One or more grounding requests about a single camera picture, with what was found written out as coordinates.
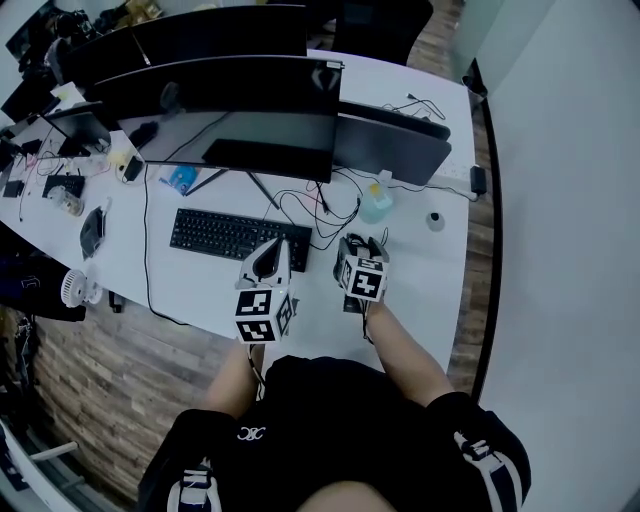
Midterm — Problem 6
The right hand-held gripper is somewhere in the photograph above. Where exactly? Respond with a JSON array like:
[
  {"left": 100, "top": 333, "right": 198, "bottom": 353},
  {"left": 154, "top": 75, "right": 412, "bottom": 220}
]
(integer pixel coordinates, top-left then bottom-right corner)
[{"left": 333, "top": 235, "right": 392, "bottom": 315}]

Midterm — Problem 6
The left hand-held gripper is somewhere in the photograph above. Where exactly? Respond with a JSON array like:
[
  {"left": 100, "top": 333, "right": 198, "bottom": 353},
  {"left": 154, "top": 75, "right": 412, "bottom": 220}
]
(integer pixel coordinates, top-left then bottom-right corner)
[{"left": 234, "top": 237, "right": 301, "bottom": 345}]

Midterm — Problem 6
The black keyboard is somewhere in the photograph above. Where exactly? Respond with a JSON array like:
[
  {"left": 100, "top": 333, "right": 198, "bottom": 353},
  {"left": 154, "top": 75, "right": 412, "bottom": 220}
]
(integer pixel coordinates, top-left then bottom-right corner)
[{"left": 168, "top": 207, "right": 314, "bottom": 274}]

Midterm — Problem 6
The person's right forearm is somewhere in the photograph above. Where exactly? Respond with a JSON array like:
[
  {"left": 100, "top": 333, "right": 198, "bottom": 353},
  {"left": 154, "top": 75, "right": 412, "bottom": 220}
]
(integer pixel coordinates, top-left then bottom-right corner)
[{"left": 367, "top": 299, "right": 456, "bottom": 409}]

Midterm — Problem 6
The person's left forearm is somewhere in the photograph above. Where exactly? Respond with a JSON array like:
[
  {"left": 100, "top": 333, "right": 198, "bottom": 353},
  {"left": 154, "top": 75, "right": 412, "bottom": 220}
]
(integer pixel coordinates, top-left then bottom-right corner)
[{"left": 204, "top": 343, "right": 266, "bottom": 419}]

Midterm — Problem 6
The translucent blue bottle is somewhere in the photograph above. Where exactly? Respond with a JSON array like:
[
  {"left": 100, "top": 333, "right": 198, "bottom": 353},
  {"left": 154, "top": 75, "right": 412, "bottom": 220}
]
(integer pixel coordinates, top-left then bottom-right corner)
[{"left": 358, "top": 182, "right": 396, "bottom": 225}]

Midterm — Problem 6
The open grey laptop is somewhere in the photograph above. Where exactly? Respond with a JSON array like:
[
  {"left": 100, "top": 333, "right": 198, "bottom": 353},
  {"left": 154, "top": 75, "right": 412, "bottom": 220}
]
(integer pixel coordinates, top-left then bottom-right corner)
[{"left": 333, "top": 99, "right": 454, "bottom": 186}]

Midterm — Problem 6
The blue packet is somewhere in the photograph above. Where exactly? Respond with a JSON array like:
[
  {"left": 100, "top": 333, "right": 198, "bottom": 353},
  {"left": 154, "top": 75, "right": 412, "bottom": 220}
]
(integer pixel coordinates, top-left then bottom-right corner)
[{"left": 158, "top": 165, "right": 201, "bottom": 196}]

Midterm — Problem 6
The black charger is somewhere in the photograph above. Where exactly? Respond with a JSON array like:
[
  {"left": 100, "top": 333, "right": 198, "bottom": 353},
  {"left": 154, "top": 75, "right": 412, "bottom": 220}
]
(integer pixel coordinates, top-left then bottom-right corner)
[{"left": 122, "top": 155, "right": 145, "bottom": 184}]

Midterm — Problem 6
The large curved black monitor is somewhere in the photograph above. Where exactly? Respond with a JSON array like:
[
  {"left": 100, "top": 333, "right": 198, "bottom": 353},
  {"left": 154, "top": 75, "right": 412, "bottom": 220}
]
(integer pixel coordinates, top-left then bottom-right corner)
[{"left": 92, "top": 55, "right": 346, "bottom": 210}]

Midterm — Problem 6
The person's black shirt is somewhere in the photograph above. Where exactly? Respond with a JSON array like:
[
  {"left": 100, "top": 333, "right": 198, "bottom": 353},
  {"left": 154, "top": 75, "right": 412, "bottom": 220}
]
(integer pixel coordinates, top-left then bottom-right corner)
[{"left": 137, "top": 354, "right": 532, "bottom": 512}]

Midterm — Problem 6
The black pouch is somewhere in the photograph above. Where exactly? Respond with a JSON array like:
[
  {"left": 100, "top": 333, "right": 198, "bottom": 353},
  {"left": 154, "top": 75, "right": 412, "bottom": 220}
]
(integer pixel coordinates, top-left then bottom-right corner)
[{"left": 79, "top": 197, "right": 114, "bottom": 260}]

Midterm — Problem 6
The pale yellow box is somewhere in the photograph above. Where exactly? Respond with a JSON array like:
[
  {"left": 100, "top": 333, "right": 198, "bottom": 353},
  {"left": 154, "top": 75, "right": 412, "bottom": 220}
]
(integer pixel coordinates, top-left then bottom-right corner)
[{"left": 107, "top": 147, "right": 134, "bottom": 174}]

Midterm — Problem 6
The white desk fan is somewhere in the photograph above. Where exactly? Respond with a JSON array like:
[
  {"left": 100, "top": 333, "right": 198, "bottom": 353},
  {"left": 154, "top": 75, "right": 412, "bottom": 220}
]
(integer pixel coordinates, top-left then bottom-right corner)
[{"left": 60, "top": 268, "right": 105, "bottom": 307}]

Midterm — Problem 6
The clear jar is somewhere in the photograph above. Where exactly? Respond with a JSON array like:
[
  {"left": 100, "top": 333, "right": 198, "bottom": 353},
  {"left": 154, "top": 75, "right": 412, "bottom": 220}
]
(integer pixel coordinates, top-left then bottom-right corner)
[{"left": 47, "top": 185, "right": 86, "bottom": 217}]

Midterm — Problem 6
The flat black router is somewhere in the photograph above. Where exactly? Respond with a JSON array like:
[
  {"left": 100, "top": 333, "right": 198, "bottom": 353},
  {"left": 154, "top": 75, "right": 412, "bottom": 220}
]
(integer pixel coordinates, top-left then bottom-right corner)
[{"left": 42, "top": 173, "right": 86, "bottom": 199}]

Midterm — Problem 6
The small black screen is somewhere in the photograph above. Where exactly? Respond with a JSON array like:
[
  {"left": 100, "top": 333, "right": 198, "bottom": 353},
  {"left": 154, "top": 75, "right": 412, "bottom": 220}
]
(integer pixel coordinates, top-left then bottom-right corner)
[{"left": 42, "top": 102, "right": 112, "bottom": 156}]

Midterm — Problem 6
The black office chair with jacket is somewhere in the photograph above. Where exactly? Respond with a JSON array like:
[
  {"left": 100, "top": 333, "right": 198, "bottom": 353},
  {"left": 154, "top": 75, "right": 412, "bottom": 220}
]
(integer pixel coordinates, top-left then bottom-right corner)
[{"left": 0, "top": 222, "right": 87, "bottom": 324}]

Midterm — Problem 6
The wide black monitor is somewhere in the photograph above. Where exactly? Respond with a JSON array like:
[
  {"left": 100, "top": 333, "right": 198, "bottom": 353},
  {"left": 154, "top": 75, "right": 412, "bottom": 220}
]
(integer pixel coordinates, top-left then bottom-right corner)
[{"left": 130, "top": 4, "right": 309, "bottom": 66}]

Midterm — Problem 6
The tangled black cable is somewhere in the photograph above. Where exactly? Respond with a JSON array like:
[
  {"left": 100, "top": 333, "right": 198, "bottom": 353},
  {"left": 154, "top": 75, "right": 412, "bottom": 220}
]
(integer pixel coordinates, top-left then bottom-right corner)
[{"left": 277, "top": 179, "right": 362, "bottom": 251}]

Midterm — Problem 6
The right hand-held gripper cable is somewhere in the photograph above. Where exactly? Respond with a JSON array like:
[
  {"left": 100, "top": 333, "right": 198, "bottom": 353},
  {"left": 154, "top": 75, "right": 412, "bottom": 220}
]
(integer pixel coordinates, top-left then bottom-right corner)
[{"left": 358, "top": 299, "right": 375, "bottom": 344}]

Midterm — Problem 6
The hand-held gripper cable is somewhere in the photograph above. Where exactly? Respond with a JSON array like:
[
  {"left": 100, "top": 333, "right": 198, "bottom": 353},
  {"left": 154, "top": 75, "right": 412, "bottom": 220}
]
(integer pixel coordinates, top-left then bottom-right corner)
[
  {"left": 358, "top": 299, "right": 375, "bottom": 344},
  {"left": 247, "top": 343, "right": 266, "bottom": 401}
]

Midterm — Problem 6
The left hand-held gripper cable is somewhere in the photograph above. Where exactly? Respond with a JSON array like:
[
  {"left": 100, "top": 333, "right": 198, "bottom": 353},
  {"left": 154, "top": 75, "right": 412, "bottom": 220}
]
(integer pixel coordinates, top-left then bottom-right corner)
[{"left": 247, "top": 343, "right": 266, "bottom": 401}]

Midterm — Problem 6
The thin black cable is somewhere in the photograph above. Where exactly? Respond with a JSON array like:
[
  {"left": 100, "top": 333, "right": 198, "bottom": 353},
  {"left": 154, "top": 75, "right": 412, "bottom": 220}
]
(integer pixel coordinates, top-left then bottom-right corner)
[{"left": 382, "top": 92, "right": 449, "bottom": 122}]

